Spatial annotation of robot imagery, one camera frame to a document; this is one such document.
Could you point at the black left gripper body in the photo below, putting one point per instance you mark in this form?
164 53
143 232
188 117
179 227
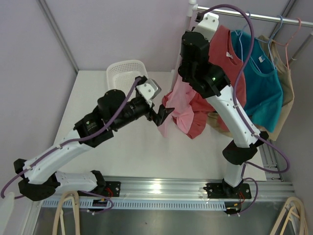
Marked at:
151 114

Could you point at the pink t shirt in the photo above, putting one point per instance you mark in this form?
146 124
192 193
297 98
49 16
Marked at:
179 99

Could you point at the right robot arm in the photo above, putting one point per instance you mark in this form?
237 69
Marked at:
220 98

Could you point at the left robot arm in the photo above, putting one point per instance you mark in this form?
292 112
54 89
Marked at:
41 177

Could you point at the beige t shirt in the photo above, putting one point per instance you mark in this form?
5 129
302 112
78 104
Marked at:
284 76

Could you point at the red t shirt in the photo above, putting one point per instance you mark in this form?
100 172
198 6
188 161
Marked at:
221 54

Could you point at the teal t shirt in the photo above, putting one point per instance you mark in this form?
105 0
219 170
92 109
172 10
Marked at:
264 95

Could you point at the white perforated plastic basket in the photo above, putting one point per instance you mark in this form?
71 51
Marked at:
121 75

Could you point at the metal clothes rack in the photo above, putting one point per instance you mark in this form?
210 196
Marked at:
279 20

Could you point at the beige tubes lower left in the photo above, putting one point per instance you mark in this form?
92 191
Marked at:
73 197

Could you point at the beige tubes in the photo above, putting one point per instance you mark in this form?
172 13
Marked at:
291 215
73 197

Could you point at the beige tubes lower right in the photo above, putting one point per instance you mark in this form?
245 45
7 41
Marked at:
291 215

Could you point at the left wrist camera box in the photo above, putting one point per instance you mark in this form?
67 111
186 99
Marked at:
147 89

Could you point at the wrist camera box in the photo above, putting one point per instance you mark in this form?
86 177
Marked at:
207 26
147 89

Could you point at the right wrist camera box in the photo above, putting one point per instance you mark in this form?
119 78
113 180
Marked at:
207 26

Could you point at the white slotted cable duct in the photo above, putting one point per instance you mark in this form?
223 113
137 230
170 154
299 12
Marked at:
153 205

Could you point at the pink hanger at rail end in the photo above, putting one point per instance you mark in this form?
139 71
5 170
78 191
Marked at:
286 44

